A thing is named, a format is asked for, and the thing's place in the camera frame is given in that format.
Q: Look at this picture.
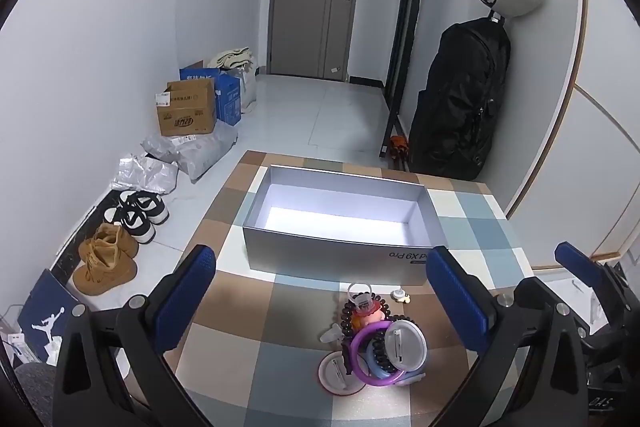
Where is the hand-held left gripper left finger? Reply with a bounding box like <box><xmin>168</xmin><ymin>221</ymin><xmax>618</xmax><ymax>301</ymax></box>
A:
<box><xmin>52</xmin><ymin>244</ymin><xmax>217</xmax><ymax>427</ymax></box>

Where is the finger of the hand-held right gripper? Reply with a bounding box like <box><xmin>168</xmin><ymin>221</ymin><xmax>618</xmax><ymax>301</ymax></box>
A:
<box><xmin>554</xmin><ymin>241</ymin><xmax>621</xmax><ymax>303</ymax></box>

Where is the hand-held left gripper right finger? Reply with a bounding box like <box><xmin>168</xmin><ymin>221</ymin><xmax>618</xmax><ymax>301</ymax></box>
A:
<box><xmin>426</xmin><ymin>246</ymin><xmax>601</xmax><ymax>427</ymax></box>

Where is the white round pin badge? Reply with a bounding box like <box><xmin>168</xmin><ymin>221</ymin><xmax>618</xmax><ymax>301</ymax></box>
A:
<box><xmin>384</xmin><ymin>319</ymin><xmax>428</xmax><ymax>370</ymax></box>

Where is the pink pig toy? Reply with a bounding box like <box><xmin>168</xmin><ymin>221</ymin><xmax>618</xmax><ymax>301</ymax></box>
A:
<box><xmin>351</xmin><ymin>307</ymin><xmax>387</xmax><ymax>332</ymax></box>

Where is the red clear charm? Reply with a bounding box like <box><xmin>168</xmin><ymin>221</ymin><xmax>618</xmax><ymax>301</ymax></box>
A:
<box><xmin>347</xmin><ymin>283</ymin><xmax>378</xmax><ymax>314</ymax></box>

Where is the purple bangle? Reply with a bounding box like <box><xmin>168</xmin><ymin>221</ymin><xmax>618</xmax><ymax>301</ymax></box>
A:
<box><xmin>350</xmin><ymin>322</ymin><xmax>406</xmax><ymax>387</ymax></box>

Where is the black bead bracelet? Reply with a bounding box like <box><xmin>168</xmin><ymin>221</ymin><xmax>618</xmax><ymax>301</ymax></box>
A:
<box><xmin>341</xmin><ymin>291</ymin><xmax>418</xmax><ymax>375</ymax></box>

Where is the silver cardboard box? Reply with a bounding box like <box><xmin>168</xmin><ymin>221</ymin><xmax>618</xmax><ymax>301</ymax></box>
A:
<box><xmin>243</xmin><ymin>165</ymin><xmax>441</xmax><ymax>286</ymax></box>

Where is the pink rimmed round badge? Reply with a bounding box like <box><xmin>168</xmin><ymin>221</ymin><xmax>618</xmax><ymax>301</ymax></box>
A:
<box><xmin>317</xmin><ymin>349</ymin><xmax>368</xmax><ymax>397</ymax></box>

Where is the checkered tablecloth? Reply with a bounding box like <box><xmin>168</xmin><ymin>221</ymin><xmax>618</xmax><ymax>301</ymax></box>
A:
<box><xmin>120</xmin><ymin>150</ymin><xmax>538</xmax><ymax>427</ymax></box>

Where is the grey plastic mail bag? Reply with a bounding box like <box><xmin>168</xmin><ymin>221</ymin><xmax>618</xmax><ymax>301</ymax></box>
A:
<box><xmin>141</xmin><ymin>123</ymin><xmax>238</xmax><ymax>182</ymax></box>

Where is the orange black tool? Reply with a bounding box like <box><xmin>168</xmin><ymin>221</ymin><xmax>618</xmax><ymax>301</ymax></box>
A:
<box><xmin>390</xmin><ymin>135</ymin><xmax>412</xmax><ymax>168</ymax></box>

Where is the dark grey cushion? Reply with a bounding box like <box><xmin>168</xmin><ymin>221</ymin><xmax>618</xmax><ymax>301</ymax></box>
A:
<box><xmin>14</xmin><ymin>362</ymin><xmax>57</xmax><ymax>427</ymax></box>

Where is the brown cardboard box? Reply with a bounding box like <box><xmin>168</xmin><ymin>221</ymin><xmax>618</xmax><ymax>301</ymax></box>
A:
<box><xmin>153</xmin><ymin>79</ymin><xmax>217</xmax><ymax>138</ymax></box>

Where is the black backpack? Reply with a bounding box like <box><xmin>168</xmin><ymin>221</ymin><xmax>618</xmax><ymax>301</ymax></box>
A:
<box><xmin>407</xmin><ymin>14</ymin><xmax>512</xmax><ymax>182</ymax></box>

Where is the blue cardboard box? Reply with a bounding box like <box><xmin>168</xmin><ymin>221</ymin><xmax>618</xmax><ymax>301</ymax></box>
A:
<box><xmin>179</xmin><ymin>59</ymin><xmax>242</xmax><ymax>126</ymax></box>

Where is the white tote bag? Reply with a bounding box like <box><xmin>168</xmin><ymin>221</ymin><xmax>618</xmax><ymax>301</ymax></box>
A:
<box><xmin>235</xmin><ymin>57</ymin><xmax>259</xmax><ymax>114</ymax></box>

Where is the black metal frame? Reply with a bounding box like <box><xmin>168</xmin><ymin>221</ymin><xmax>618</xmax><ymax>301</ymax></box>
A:
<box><xmin>378</xmin><ymin>0</ymin><xmax>436</xmax><ymax>158</ymax></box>

